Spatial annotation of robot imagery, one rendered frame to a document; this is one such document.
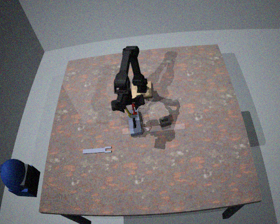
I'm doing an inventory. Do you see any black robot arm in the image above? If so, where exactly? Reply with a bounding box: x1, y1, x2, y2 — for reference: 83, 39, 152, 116
114, 46, 148, 110

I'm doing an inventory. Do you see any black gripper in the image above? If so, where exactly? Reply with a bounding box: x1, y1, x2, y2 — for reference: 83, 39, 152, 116
111, 95, 145, 113

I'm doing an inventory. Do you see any grey flat bar with forked end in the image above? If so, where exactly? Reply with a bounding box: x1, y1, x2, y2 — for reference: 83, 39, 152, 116
83, 146, 112, 154

